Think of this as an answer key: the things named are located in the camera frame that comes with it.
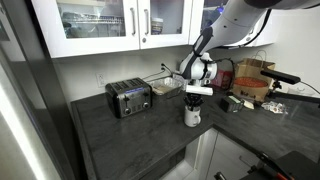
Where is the small white paper packet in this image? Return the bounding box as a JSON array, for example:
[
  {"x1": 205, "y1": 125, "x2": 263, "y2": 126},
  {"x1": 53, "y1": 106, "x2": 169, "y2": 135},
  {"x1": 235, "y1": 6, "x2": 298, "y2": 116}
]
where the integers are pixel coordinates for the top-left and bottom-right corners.
[{"x1": 242, "y1": 99, "x2": 256, "y2": 110}]

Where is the white lidded jar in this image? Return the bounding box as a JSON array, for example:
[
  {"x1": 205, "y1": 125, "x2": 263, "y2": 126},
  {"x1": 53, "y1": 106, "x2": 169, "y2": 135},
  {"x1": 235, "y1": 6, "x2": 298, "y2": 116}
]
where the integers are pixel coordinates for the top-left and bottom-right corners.
[{"x1": 150, "y1": 17, "x2": 165, "y2": 36}]

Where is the crumpled clear wrapper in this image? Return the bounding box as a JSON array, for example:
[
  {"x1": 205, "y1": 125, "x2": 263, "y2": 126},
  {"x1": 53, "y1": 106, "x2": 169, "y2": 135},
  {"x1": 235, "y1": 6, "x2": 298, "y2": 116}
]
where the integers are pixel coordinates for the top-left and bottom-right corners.
[{"x1": 260, "y1": 100, "x2": 288, "y2": 115}]

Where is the black bar camera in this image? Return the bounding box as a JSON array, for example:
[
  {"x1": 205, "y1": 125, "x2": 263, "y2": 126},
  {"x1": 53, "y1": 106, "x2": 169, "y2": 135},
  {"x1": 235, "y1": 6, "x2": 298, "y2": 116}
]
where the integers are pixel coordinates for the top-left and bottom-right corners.
[{"x1": 260, "y1": 68, "x2": 302, "y2": 85}]

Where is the white ceramic mug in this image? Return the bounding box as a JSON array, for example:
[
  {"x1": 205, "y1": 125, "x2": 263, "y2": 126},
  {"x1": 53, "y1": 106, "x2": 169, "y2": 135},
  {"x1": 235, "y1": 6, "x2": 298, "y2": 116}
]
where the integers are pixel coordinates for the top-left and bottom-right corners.
[{"x1": 184, "y1": 105, "x2": 202, "y2": 128}]

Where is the black chrome toaster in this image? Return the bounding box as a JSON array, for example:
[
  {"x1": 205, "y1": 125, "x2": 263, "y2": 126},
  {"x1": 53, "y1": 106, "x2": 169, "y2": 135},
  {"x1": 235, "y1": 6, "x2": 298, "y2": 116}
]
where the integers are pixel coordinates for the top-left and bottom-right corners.
[{"x1": 105, "y1": 77, "x2": 154, "y2": 119}]

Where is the white cabinet door with handle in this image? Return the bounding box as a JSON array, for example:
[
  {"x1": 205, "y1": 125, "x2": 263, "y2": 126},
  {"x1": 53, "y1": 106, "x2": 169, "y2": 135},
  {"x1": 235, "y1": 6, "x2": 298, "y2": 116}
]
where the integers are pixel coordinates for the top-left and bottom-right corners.
[{"x1": 205, "y1": 131, "x2": 264, "y2": 180}]

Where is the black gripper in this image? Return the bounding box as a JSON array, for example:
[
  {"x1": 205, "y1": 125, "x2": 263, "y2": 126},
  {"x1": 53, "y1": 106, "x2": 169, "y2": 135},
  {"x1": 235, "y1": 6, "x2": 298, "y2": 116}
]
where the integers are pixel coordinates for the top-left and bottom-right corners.
[{"x1": 183, "y1": 93, "x2": 205, "y2": 112}]

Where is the white lower cabinet front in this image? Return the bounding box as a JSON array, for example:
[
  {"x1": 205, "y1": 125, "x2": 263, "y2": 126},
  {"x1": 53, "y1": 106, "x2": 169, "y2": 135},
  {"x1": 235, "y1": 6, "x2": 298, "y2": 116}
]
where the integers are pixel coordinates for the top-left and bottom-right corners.
[{"x1": 184, "y1": 128, "x2": 219, "y2": 180}]

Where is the black orange bar clamp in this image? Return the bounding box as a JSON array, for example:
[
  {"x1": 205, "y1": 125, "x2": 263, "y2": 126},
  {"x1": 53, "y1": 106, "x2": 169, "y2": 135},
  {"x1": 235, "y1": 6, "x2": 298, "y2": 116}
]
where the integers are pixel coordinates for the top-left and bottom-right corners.
[{"x1": 254, "y1": 151, "x2": 294, "y2": 180}]

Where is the white wall outlet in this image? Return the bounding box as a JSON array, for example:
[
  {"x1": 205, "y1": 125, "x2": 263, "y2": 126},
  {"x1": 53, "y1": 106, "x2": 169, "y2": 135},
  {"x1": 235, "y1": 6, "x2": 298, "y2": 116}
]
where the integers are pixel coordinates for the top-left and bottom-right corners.
[{"x1": 95, "y1": 72, "x2": 107, "y2": 88}]

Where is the red snack bag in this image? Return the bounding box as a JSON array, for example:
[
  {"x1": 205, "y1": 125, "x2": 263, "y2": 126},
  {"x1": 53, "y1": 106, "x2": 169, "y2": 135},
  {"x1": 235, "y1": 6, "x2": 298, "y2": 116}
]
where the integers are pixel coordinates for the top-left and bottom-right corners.
[{"x1": 210, "y1": 69, "x2": 234, "y2": 92}]

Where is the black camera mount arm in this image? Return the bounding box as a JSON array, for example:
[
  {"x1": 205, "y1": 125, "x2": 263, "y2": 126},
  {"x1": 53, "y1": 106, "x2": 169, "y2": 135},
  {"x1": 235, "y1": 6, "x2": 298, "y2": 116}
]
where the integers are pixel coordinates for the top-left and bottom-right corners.
[{"x1": 266, "y1": 79, "x2": 320, "y2": 105}]

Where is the small black box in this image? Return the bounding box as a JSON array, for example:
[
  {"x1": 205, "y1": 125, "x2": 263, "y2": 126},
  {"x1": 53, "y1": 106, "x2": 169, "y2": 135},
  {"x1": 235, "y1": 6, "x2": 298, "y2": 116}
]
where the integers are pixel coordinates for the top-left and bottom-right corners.
[{"x1": 219, "y1": 95, "x2": 245, "y2": 114}]

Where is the glass dishes stack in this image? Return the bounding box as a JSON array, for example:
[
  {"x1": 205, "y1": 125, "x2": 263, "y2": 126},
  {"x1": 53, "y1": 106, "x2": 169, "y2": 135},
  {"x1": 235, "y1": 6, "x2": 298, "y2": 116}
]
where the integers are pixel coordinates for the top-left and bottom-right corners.
[{"x1": 61, "y1": 11, "x2": 127, "y2": 38}]

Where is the black power cord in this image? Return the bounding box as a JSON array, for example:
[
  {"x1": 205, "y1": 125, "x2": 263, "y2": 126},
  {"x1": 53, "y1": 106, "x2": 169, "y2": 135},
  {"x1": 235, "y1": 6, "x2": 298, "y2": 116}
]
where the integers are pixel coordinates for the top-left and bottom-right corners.
[{"x1": 141, "y1": 63, "x2": 174, "y2": 81}]

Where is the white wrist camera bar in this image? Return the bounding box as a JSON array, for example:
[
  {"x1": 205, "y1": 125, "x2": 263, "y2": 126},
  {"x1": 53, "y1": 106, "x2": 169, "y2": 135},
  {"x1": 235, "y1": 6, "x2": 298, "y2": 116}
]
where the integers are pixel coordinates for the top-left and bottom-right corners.
[{"x1": 185, "y1": 84, "x2": 214, "y2": 97}]

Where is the dark steel refrigerator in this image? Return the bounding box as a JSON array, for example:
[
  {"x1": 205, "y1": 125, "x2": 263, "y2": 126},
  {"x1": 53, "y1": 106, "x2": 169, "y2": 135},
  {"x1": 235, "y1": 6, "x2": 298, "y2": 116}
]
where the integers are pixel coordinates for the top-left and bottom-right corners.
[{"x1": 0, "y1": 0, "x2": 89, "y2": 180}]

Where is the brown paper bag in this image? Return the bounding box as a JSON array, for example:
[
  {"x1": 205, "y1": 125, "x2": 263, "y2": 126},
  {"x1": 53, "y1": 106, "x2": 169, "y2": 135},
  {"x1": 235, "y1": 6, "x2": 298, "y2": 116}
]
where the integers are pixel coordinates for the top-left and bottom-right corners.
[{"x1": 231, "y1": 49, "x2": 277, "y2": 103}]

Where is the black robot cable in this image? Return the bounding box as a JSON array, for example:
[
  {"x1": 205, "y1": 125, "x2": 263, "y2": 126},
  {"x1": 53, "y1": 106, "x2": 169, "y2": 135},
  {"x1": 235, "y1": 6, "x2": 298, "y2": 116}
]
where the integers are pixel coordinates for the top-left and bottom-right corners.
[{"x1": 229, "y1": 9, "x2": 273, "y2": 48}]

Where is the foil wrapped food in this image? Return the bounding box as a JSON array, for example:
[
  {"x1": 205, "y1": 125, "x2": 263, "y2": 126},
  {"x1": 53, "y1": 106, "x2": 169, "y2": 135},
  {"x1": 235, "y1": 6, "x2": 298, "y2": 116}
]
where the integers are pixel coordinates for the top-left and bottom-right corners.
[{"x1": 155, "y1": 84, "x2": 175, "y2": 95}]

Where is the aluminium foil tray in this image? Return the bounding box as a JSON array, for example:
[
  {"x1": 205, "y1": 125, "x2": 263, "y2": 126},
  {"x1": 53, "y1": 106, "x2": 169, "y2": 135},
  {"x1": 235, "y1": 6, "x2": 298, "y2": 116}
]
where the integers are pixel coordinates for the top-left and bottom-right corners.
[{"x1": 148, "y1": 77, "x2": 185, "y2": 99}]

